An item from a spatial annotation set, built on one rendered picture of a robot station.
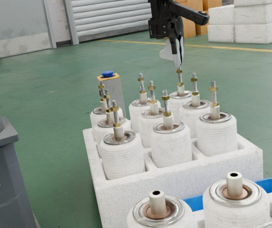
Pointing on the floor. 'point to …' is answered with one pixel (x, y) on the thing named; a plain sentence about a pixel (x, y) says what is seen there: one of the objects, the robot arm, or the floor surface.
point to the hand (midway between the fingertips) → (180, 64)
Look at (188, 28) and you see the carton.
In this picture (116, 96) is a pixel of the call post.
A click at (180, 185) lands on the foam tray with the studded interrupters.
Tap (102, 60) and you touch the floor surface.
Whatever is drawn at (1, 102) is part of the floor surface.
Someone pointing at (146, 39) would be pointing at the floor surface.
